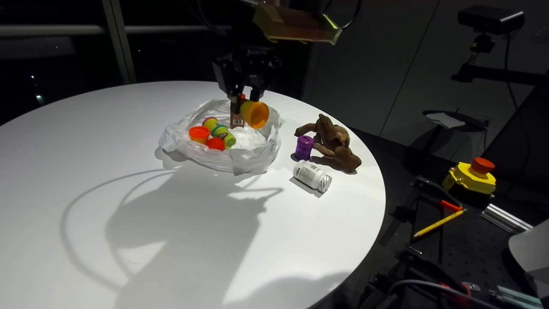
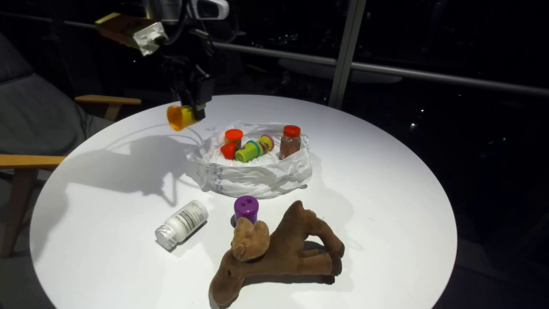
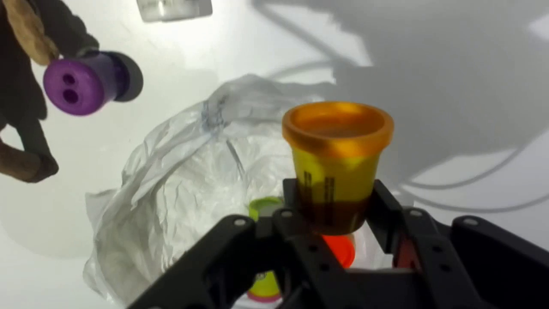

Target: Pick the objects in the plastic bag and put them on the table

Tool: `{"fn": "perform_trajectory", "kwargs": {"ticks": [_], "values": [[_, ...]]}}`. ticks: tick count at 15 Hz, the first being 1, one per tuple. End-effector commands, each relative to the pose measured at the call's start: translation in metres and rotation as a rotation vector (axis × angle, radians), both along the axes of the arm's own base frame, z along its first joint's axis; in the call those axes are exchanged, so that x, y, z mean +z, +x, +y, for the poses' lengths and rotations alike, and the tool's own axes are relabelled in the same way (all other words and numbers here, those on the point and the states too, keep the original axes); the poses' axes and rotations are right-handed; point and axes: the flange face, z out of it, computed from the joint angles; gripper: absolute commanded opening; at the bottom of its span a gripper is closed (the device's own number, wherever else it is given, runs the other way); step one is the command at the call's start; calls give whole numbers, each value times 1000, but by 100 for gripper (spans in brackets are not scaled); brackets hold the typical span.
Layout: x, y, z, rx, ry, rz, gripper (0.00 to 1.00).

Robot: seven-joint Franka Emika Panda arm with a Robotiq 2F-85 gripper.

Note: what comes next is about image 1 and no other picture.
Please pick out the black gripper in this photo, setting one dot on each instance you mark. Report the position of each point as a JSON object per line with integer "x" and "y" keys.
{"x": 246, "y": 69}

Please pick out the yellow dough tub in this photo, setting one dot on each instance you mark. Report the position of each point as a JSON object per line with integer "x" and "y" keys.
{"x": 256, "y": 113}

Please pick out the dough tub with green lid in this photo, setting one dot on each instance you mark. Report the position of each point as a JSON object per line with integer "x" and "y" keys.
{"x": 223, "y": 136}

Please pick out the purple dough tub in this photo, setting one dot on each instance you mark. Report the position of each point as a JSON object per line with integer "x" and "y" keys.
{"x": 304, "y": 148}

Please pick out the brown plush toy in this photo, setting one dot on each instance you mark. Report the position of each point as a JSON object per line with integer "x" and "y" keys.
{"x": 335, "y": 139}

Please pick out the white pill bottle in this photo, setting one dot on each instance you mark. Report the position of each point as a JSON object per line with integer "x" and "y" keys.
{"x": 311, "y": 177}

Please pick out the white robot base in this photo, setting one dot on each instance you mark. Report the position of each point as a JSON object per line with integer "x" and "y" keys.
{"x": 532, "y": 251}

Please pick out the white plastic bag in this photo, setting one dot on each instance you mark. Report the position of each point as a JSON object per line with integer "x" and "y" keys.
{"x": 251, "y": 151}

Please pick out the spice jar with red lid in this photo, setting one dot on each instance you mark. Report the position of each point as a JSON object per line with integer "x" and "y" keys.
{"x": 235, "y": 118}

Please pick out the yellow-green dough tub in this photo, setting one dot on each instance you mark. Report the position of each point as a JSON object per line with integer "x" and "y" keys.
{"x": 210, "y": 122}

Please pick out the orange dough tub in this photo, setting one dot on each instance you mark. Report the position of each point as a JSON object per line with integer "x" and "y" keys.
{"x": 198, "y": 132}

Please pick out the white card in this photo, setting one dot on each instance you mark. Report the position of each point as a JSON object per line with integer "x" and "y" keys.
{"x": 445, "y": 118}

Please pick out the yellow pencil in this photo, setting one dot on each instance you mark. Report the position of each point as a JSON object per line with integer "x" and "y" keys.
{"x": 439, "y": 221}

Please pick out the yellow emergency stop button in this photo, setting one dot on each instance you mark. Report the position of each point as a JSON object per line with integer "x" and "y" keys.
{"x": 474, "y": 175}

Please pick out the aluminium profile bar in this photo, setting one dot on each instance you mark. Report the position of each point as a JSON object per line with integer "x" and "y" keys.
{"x": 506, "y": 216}

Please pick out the grey window frame post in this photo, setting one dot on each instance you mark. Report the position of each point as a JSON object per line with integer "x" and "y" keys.
{"x": 119, "y": 39}

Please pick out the grey window rail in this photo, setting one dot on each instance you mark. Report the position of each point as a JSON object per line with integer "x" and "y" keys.
{"x": 57, "y": 29}

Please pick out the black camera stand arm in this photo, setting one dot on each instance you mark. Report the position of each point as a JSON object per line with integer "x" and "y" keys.
{"x": 498, "y": 72}

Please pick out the black camera on stand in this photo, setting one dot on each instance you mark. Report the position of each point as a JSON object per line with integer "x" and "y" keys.
{"x": 491, "y": 17}

